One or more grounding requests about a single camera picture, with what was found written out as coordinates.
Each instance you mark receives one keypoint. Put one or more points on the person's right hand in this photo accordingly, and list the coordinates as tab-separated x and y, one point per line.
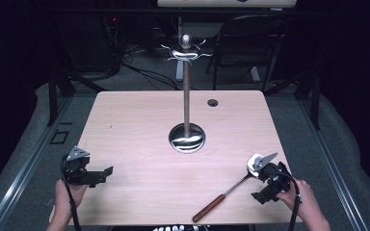
302	199

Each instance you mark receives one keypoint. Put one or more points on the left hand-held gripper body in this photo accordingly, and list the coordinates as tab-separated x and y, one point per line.
75	166

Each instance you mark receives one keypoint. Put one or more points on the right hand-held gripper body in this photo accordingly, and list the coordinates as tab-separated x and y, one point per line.
274	174

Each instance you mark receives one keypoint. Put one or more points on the black folding chair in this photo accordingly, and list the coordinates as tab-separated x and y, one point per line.
247	35

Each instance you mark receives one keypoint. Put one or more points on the person's left hand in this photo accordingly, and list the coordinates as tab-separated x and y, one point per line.
66	195

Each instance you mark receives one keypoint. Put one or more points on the aluminium floor rail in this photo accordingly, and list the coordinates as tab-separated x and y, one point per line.
25	166
334	166

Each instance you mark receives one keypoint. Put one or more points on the black metal frame stand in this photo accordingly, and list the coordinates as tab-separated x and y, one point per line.
314	96
54	96

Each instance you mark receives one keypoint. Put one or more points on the metal utensil rack with hooks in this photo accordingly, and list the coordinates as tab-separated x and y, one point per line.
186	138

